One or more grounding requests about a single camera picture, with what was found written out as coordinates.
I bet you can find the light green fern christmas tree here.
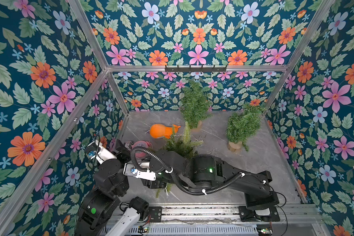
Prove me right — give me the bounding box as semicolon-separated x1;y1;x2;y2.
157;122;203;190

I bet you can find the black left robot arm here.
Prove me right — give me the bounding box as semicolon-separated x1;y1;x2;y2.
75;140;150;236

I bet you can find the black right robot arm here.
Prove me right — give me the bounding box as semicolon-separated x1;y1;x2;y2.
145;150;280;217

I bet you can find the dark green tree back centre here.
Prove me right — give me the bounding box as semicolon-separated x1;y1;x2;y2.
181;80;212;131

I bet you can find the dark green tree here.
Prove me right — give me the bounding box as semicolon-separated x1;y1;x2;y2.
226;104;264;152
181;80;212;131

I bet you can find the dark green tree back right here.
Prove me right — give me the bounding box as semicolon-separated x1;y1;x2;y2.
226;104;264;152

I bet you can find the pink alarm clock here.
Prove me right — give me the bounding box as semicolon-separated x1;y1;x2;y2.
132;141;153;159

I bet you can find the orange plush toy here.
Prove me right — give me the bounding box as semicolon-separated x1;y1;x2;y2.
148;124;181;139

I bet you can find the black corrugated cable hose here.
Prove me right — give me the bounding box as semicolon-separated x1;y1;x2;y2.
129;147;245;196

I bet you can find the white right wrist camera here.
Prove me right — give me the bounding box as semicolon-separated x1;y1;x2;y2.
123;161;156;181

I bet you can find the black hook rail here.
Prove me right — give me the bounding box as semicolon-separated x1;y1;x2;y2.
165;65;227;73

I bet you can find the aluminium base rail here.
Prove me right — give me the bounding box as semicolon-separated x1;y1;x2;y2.
101;204;330;236

